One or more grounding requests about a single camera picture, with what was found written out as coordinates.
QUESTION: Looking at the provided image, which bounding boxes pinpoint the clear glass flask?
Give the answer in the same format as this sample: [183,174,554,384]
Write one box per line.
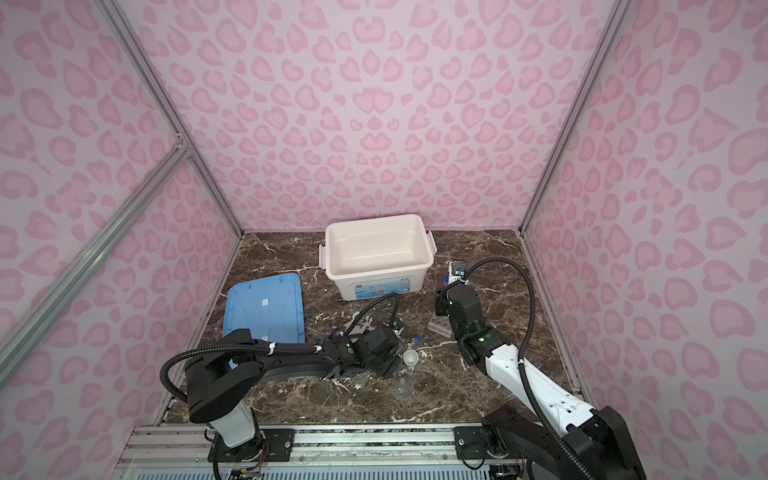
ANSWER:
[352,372,370,389]

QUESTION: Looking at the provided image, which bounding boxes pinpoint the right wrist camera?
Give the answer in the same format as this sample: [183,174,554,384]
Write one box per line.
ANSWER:
[446,261,467,284]

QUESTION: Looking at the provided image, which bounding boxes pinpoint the clear test tube rack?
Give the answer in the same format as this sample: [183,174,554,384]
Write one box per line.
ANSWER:
[427,318,454,338]

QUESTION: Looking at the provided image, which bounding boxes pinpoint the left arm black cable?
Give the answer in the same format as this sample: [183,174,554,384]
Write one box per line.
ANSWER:
[158,292,402,404]

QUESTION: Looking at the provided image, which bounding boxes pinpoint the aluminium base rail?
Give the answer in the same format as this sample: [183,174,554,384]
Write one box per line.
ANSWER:
[112,423,551,479]

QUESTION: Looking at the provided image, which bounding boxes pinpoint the blue plastic bin lid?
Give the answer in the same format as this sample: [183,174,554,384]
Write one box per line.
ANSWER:
[222,273,306,343]

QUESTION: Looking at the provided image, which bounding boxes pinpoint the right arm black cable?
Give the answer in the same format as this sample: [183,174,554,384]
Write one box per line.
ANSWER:
[446,256,595,480]

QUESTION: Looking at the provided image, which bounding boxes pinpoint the clear round dish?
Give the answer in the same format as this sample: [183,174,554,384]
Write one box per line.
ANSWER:
[393,378,414,402]

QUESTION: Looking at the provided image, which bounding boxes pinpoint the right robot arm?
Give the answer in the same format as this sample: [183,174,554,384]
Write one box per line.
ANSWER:
[435,282,646,479]

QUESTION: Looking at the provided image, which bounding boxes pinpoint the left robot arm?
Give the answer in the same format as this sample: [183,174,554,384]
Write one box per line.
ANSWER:
[185,326,400,449]

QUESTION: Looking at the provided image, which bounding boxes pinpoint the white plastic storage bin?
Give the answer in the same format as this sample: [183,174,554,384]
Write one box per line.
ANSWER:
[318,214,437,301]

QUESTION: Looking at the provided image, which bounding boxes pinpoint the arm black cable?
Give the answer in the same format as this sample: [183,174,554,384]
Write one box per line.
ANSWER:
[446,256,595,480]
[158,292,402,404]

